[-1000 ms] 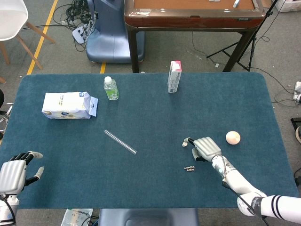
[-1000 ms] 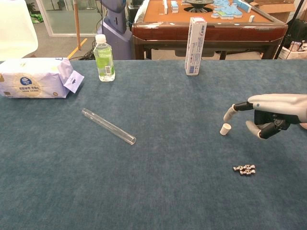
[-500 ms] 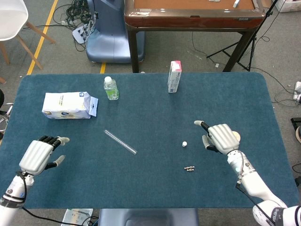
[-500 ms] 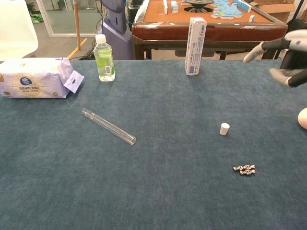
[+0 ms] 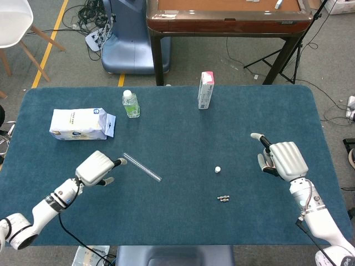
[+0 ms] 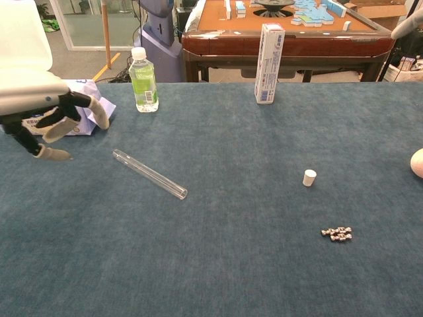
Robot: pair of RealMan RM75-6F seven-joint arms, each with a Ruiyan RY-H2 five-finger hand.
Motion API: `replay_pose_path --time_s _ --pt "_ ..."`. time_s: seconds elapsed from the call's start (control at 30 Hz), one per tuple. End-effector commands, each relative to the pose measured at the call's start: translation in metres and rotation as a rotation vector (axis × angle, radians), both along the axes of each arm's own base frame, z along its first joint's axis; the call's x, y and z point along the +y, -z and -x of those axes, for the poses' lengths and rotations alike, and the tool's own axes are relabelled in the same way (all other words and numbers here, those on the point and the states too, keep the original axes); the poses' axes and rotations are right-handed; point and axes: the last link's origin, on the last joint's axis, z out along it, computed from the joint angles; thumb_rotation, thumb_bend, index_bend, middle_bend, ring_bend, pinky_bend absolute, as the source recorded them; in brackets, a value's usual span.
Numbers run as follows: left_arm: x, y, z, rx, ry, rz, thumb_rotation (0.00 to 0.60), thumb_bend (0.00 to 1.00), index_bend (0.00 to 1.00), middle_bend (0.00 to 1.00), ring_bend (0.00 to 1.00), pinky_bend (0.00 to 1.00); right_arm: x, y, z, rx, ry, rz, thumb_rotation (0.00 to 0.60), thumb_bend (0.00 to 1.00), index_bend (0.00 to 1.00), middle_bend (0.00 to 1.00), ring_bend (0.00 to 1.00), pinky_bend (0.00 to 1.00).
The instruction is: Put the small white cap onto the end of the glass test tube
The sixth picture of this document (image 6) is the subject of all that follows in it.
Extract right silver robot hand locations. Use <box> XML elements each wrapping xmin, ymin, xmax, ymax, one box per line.
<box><xmin>390</xmin><ymin>12</ymin><xmax>423</xmax><ymax>39</ymax></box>

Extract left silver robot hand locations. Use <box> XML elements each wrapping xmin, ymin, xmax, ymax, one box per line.
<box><xmin>0</xmin><ymin>71</ymin><xmax>110</xmax><ymax>162</ymax></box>

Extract transparent glass test tube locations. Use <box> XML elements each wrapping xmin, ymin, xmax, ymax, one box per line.
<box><xmin>112</xmin><ymin>149</ymin><xmax>189</xmax><ymax>201</ymax></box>

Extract white rubber stopper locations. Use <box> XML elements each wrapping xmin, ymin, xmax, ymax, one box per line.
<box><xmin>302</xmin><ymin>168</ymin><xmax>319</xmax><ymax>189</ymax></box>

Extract brown cardboard box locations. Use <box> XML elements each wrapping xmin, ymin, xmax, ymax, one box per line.
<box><xmin>349</xmin><ymin>0</ymin><xmax>410</xmax><ymax>32</ymax></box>

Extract white printed packages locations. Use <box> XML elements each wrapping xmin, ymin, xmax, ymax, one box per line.
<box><xmin>385</xmin><ymin>55</ymin><xmax>423</xmax><ymax>83</ymax></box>

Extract black tripod stand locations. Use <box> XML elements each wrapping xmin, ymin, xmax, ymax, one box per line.
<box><xmin>378</xmin><ymin>0</ymin><xmax>420</xmax><ymax>83</ymax></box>

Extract white purple tissue pack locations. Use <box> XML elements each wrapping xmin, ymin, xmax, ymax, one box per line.
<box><xmin>20</xmin><ymin>78</ymin><xmax>118</xmax><ymax>137</ymax></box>

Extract white chair wooden legs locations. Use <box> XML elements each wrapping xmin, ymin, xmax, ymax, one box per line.
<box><xmin>0</xmin><ymin>0</ymin><xmax>54</xmax><ymax>80</ymax></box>

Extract green toy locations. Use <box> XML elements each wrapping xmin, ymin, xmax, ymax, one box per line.
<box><xmin>42</xmin><ymin>18</ymin><xmax>61</xmax><ymax>34</ymax></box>

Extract blue white mahjong tile pile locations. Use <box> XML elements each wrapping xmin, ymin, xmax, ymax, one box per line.
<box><xmin>290</xmin><ymin>0</ymin><xmax>348</xmax><ymax>27</ymax></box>

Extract wooden pole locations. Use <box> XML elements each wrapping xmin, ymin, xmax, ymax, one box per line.
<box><xmin>100</xmin><ymin>0</ymin><xmax>112</xmax><ymax>69</ymax></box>

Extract water bottle green label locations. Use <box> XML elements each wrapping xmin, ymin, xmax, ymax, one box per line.
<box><xmin>128</xmin><ymin>46</ymin><xmax>160</xmax><ymax>114</ymax></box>

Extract black mahjong table dome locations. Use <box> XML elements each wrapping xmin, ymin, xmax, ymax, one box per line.
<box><xmin>251</xmin><ymin>0</ymin><xmax>296</xmax><ymax>18</ymax></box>

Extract blue grey machine base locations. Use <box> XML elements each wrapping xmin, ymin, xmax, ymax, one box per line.
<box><xmin>134</xmin><ymin>0</ymin><xmax>184</xmax><ymax>83</ymax></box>

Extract pale pink egg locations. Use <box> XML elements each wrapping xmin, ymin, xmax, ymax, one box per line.
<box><xmin>410</xmin><ymin>148</ymin><xmax>423</xmax><ymax>180</ymax></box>

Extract white blue toothpaste box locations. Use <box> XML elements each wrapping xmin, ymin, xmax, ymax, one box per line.
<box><xmin>254</xmin><ymin>22</ymin><xmax>286</xmax><ymax>106</ymax></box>

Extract brown mahjong table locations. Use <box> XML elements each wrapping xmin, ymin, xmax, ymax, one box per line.
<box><xmin>181</xmin><ymin>0</ymin><xmax>398</xmax><ymax>83</ymax></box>

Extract small metal bead cluster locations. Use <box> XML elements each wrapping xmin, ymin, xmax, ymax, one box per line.
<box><xmin>320</xmin><ymin>226</ymin><xmax>354</xmax><ymax>243</ymax></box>

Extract blue felt table cloth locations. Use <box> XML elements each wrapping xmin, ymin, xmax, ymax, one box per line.
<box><xmin>0</xmin><ymin>81</ymin><xmax>423</xmax><ymax>317</ymax></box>

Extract black floor cable bundle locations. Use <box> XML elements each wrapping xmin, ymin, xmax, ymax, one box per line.
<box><xmin>104</xmin><ymin>52</ymin><xmax>135</xmax><ymax>83</ymax></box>

